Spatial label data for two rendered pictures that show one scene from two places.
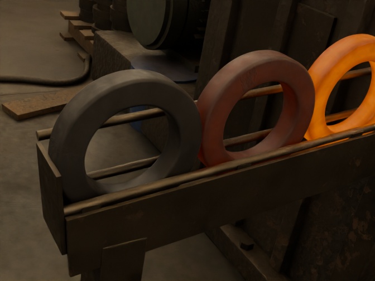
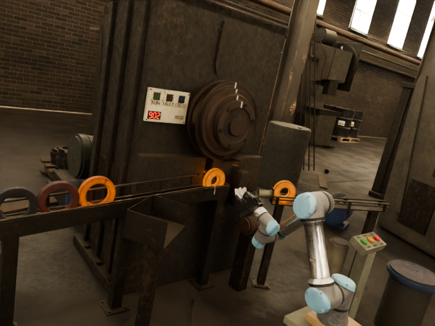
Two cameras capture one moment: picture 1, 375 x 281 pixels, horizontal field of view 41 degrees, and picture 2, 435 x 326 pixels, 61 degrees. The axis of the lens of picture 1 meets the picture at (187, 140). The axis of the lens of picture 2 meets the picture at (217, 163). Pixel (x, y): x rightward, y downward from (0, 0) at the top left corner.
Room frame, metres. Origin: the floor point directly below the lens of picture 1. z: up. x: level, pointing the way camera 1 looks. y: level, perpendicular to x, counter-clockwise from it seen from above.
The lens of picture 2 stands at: (-1.06, -0.62, 1.39)
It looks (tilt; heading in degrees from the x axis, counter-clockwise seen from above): 14 degrees down; 354
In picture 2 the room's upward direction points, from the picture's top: 11 degrees clockwise
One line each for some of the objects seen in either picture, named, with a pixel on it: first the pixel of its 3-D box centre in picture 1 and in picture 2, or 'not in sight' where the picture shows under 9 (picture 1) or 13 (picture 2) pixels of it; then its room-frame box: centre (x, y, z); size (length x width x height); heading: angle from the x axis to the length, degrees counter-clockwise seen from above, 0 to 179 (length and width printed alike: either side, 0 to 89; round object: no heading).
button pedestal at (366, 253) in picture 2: not in sight; (356, 282); (0.92, -1.81, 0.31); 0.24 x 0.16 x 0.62; 125
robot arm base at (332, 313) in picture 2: not in sight; (334, 310); (0.47, -1.47, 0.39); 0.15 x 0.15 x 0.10
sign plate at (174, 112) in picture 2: not in sight; (167, 106); (1.02, -0.49, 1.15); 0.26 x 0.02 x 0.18; 125
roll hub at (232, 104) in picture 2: not in sight; (235, 125); (1.05, -0.88, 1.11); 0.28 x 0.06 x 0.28; 125
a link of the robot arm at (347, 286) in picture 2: not in sight; (340, 290); (0.47, -1.47, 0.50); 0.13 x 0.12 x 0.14; 124
